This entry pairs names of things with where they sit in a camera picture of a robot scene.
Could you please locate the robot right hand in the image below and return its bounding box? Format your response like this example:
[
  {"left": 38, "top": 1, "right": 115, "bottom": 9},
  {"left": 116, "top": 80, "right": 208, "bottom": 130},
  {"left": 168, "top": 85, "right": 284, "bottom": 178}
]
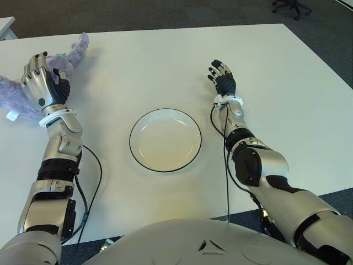
[{"left": 207, "top": 59, "right": 237, "bottom": 98}]

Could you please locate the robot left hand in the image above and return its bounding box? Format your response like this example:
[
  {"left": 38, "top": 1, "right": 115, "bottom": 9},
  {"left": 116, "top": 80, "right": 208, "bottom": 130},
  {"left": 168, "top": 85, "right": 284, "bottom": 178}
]
[{"left": 20, "top": 51, "right": 71, "bottom": 110}]

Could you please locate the purple plush bunny doll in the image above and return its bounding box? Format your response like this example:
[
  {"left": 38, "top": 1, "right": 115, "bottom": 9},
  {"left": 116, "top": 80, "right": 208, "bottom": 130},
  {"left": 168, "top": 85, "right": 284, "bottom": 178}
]
[{"left": 0, "top": 32, "right": 90, "bottom": 122}]

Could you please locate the white plate black rim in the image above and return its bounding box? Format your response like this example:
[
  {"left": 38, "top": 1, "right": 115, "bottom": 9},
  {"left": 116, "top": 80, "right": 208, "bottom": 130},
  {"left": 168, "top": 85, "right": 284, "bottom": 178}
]
[{"left": 129, "top": 108, "right": 202, "bottom": 174}]

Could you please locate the black office chair base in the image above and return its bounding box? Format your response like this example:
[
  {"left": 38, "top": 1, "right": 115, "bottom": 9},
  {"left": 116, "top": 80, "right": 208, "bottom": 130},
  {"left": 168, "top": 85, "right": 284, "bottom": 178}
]
[{"left": 272, "top": 0, "right": 313, "bottom": 22}]

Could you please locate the silver robot torso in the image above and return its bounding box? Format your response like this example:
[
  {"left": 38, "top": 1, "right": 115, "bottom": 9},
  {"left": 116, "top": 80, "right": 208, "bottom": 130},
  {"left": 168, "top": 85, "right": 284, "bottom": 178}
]
[{"left": 82, "top": 219, "right": 326, "bottom": 265}]

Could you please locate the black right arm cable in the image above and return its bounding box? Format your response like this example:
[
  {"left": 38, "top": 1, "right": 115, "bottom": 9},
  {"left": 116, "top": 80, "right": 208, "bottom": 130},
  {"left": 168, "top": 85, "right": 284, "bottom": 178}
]
[{"left": 210, "top": 106, "right": 232, "bottom": 223}]

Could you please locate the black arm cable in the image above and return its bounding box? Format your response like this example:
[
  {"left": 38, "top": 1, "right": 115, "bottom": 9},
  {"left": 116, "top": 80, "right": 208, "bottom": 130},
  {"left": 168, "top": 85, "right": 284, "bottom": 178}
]
[
  {"left": 61, "top": 145, "right": 103, "bottom": 246},
  {"left": 210, "top": 106, "right": 232, "bottom": 223}
]

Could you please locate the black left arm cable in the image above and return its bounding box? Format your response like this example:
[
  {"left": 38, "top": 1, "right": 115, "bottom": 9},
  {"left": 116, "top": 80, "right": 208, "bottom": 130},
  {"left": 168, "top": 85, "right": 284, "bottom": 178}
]
[{"left": 61, "top": 145, "right": 103, "bottom": 246}]

